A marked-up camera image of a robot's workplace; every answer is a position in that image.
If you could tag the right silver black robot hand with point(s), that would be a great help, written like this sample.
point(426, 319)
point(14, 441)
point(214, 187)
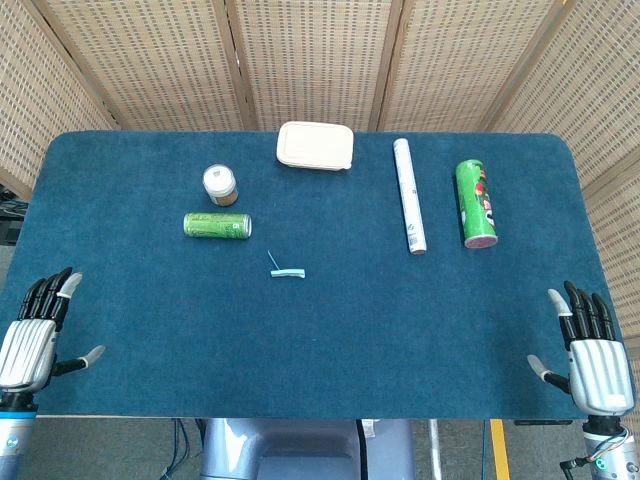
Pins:
point(600, 367)

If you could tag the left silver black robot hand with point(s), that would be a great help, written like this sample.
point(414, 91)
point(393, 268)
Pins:
point(27, 350)

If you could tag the yellow floor tape strip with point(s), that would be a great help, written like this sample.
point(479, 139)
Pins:
point(500, 450)

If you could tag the dark equipment behind screen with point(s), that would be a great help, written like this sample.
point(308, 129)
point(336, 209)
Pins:
point(10, 215)

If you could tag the white table leg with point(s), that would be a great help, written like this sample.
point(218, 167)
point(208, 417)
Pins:
point(434, 447)

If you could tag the green chips canister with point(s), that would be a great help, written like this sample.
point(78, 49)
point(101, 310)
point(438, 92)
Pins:
point(476, 205)

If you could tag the green drink can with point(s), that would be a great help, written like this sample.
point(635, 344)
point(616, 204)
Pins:
point(217, 225)

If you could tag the small jar with white lid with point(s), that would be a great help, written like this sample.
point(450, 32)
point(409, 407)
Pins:
point(220, 186)

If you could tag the white rolled paper tube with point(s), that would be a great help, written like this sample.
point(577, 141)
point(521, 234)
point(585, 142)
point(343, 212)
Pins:
point(410, 197)

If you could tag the dark blue table mat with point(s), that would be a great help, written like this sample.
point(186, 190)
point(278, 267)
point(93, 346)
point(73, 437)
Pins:
point(320, 325)

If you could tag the blue-grey robot torso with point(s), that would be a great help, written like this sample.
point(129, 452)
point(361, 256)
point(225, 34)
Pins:
point(300, 450)

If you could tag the cream plastic lunch box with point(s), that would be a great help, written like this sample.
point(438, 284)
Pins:
point(315, 146)

